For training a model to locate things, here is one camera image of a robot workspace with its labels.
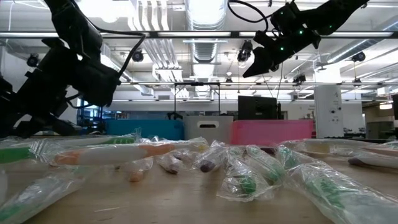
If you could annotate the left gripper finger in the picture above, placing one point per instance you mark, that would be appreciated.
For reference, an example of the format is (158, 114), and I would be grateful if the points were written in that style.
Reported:
(25, 129)
(62, 127)

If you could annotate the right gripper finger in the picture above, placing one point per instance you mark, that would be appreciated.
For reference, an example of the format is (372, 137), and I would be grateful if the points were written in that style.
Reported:
(259, 65)

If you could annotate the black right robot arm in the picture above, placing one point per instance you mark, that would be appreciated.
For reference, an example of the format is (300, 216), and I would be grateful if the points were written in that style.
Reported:
(339, 12)

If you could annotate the black ceiling spotlight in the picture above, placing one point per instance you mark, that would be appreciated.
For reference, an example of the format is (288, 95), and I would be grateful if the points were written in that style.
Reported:
(359, 56)
(299, 79)
(32, 60)
(244, 46)
(137, 56)

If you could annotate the black overhead rig bar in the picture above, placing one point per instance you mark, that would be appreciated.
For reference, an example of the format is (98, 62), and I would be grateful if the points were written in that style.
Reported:
(236, 34)

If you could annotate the black monitor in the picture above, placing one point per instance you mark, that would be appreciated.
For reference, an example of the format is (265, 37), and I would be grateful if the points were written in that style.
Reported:
(255, 107)

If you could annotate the orange wrapped toothbrush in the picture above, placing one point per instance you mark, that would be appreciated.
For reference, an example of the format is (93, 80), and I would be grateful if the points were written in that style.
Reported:
(136, 176)
(317, 149)
(109, 154)

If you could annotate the green wrapped toothbrush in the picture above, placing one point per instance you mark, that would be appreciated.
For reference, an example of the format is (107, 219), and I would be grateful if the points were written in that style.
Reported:
(119, 140)
(247, 186)
(34, 199)
(329, 189)
(270, 171)

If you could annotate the pink plastic bin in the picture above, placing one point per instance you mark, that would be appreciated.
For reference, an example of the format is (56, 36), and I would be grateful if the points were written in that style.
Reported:
(273, 132)

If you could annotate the teal plastic bin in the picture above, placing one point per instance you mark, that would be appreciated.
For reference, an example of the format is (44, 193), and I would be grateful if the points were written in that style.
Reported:
(143, 129)

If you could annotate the white hanging light fixture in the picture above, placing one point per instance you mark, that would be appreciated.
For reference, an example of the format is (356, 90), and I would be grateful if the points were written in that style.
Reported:
(168, 74)

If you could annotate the white plastic bin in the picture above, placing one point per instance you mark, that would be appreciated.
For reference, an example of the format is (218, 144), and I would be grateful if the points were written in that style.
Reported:
(192, 132)

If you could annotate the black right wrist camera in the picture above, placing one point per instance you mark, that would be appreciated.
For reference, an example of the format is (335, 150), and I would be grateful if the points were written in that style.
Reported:
(284, 15)

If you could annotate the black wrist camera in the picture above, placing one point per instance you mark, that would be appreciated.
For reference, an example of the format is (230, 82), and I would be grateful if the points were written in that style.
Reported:
(284, 15)
(98, 82)

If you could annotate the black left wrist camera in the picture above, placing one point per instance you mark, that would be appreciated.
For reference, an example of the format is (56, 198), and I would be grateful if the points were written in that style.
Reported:
(98, 82)

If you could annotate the black horizontal ceiling rail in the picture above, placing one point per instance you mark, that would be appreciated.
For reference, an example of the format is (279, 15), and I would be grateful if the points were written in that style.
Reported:
(326, 83)

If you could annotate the silver ceiling duct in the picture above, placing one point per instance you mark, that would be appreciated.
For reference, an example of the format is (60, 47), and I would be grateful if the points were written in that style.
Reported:
(205, 49)

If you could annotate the black metal stand frame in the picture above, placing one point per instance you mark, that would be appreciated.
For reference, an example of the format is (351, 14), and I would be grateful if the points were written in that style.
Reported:
(197, 83)

